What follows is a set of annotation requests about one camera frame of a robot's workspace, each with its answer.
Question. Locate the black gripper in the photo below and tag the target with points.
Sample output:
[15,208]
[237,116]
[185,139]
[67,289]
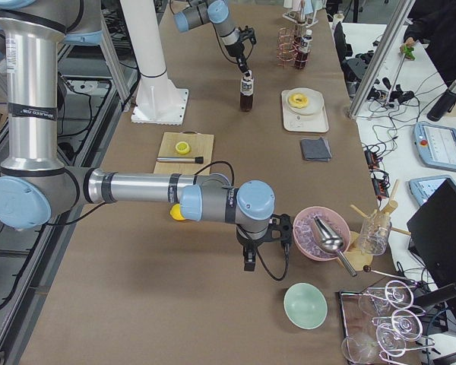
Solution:
[249,246]
[237,50]

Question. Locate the tea bottle white cap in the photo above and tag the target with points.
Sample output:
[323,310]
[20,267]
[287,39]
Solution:
[246,94]

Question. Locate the tea bottle front right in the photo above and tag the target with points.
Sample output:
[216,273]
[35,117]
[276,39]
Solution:
[303,49]

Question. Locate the cream rabbit tray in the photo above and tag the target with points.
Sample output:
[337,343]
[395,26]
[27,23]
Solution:
[294,122]

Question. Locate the pink ice bowl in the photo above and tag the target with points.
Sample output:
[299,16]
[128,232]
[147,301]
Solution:
[304,237]

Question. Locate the steel ice scoop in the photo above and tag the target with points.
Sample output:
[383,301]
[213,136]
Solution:
[330,242]

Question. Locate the glazed donut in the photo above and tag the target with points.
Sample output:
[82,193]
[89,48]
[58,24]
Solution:
[298,100]

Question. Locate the white round plate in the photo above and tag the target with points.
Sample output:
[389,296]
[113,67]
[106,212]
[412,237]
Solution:
[316,101]

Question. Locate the mint green bowl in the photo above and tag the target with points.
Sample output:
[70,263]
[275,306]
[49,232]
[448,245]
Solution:
[305,306]

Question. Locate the grey folded cloth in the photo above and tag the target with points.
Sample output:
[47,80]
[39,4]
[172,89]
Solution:
[315,149]

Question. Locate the wooden cup stand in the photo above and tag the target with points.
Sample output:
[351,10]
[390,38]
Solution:
[361,259]

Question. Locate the bamboo cutting board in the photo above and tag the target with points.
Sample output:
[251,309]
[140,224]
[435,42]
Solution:
[201,145]

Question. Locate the clear glass mug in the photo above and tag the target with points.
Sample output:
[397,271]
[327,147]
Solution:
[373,238]

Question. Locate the half lemon slice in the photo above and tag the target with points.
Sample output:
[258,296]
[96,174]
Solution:
[182,147]

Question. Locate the steel muddler black tip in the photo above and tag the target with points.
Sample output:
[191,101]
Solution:
[195,160]

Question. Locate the yellow lemon near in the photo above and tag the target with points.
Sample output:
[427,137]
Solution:
[175,213]

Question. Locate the teach pendant tablet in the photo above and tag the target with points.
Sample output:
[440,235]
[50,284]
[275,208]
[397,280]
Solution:
[436,145]
[422,188]

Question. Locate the black monitor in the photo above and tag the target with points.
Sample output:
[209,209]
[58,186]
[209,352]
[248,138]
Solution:
[433,232]

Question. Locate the person in black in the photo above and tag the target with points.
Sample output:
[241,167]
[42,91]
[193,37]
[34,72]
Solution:
[439,28]

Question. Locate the black thermos bottle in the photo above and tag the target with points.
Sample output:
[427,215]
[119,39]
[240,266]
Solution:
[444,104]

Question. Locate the copper wire bottle rack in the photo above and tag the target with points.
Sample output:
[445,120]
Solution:
[286,46]

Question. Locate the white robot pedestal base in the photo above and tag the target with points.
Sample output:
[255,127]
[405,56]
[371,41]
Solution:
[158,100]

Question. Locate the aluminium frame post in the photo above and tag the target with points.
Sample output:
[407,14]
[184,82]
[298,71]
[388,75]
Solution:
[388,38]

